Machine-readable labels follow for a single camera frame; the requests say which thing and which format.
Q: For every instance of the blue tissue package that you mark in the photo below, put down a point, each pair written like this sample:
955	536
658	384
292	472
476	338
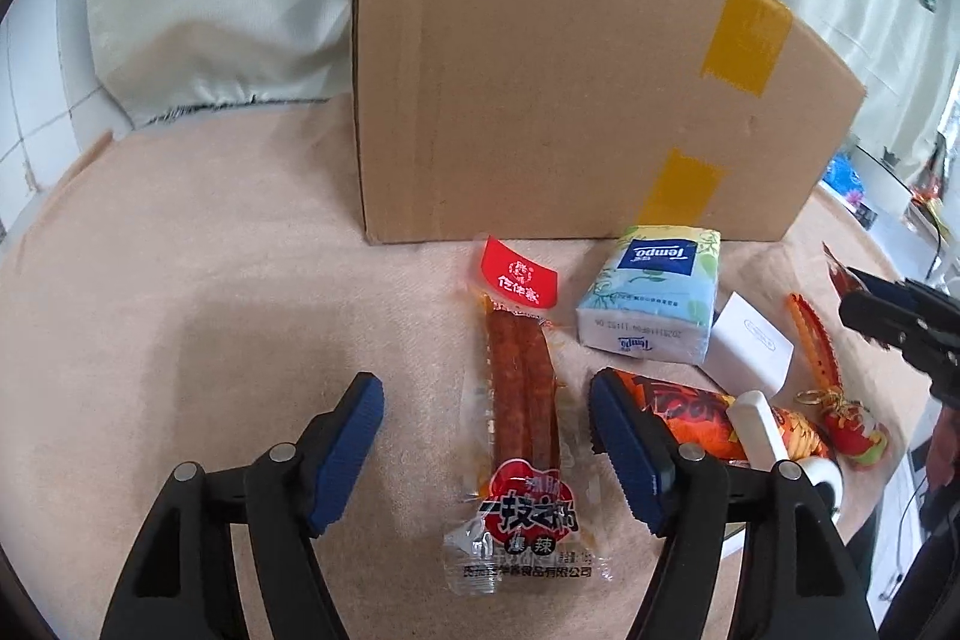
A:
844	175

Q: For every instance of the tissue pack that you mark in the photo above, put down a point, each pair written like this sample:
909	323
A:
645	302

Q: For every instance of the red yellow snack packet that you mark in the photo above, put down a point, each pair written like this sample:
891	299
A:
855	434

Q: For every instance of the red foil wrapper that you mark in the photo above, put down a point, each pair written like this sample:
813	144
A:
838	272

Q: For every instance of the red sausage packet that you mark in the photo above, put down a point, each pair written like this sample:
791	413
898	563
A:
521	385

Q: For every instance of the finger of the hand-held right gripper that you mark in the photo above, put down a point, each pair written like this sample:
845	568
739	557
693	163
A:
881	319
889	289

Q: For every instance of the beige tablecloth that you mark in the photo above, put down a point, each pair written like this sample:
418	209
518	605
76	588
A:
225	272

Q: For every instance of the cardboard box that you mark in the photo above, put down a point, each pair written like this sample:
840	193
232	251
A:
525	85

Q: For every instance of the small white box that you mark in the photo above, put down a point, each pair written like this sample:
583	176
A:
750	344

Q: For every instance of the pale green curtain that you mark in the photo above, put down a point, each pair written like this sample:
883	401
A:
210	10

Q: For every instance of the white plastic gadget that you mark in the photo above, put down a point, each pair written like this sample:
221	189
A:
757	422

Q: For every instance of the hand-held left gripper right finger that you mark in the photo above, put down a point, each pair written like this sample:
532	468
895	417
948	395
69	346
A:
630	452

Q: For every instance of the orange snack bar wrapper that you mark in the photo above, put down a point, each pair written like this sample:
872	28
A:
690	411

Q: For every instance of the person's right forearm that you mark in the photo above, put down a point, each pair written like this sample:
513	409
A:
946	460

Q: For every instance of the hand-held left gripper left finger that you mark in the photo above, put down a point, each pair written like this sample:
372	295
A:
345	460

